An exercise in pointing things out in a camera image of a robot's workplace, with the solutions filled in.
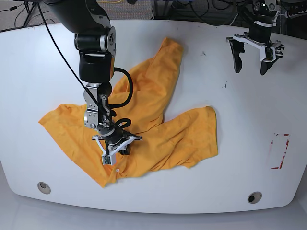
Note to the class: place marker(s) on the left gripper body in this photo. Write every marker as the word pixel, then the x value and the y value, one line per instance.
pixel 259 37

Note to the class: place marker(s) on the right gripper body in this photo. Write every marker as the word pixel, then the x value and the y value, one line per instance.
pixel 116 140

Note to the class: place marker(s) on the yellow t-shirt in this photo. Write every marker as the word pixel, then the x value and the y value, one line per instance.
pixel 185 140

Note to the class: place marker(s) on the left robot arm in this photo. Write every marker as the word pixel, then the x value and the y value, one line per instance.
pixel 261 21

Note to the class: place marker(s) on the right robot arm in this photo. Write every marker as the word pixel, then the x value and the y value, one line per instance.
pixel 95 40

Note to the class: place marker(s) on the white power strip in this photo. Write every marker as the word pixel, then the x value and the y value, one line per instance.
pixel 294 12

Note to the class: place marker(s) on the red tape marking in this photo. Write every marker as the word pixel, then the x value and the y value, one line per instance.
pixel 278 150

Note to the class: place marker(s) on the black tripod legs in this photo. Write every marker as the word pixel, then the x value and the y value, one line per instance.
pixel 23 18

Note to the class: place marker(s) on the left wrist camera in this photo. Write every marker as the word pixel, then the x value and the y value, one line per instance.
pixel 269 54

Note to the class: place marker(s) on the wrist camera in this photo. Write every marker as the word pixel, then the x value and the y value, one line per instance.
pixel 269 54
pixel 109 159

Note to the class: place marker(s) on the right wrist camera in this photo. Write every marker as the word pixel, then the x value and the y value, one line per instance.
pixel 109 159

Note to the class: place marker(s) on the left table cable grommet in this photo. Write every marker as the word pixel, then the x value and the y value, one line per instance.
pixel 44 188

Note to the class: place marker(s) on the table cable grommet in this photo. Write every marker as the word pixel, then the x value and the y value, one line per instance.
pixel 44 188
pixel 254 197

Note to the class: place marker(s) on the right table cable grommet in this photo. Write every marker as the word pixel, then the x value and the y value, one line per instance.
pixel 254 197

